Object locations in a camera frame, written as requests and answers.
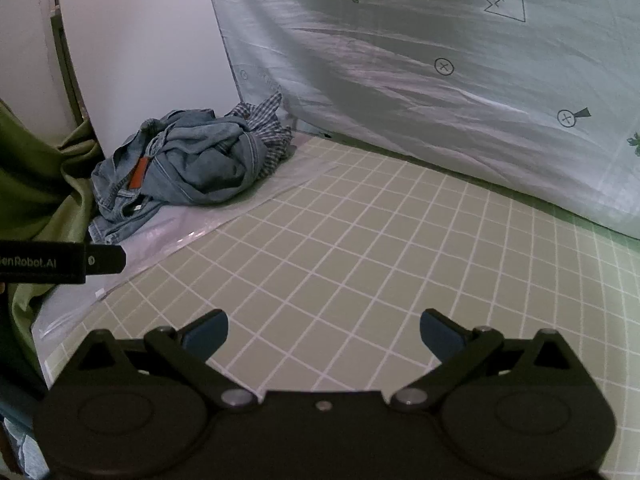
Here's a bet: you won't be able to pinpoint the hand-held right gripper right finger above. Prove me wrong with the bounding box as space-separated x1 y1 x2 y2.
391 309 581 413

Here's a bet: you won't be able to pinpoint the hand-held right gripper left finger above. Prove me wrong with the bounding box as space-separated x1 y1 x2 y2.
75 309 261 413

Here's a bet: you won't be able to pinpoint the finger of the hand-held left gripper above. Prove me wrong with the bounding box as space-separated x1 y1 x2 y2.
86 244 127 276

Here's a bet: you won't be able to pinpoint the blue denim jeans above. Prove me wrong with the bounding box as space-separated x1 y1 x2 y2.
89 108 268 246

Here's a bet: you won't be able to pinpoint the green cloth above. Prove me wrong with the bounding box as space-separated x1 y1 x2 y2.
0 100 104 388

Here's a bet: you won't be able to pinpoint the clear plastic sheet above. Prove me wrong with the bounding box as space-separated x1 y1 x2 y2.
31 142 328 347

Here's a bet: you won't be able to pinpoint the green grid mat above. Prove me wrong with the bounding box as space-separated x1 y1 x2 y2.
44 135 640 480

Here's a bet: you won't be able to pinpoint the checkered shirt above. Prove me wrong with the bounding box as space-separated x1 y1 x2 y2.
224 92 299 182

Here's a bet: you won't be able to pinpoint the white panel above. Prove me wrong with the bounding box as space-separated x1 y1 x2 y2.
56 0 242 157

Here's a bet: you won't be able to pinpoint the carrot printed light quilt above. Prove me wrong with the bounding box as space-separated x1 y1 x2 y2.
202 0 640 239

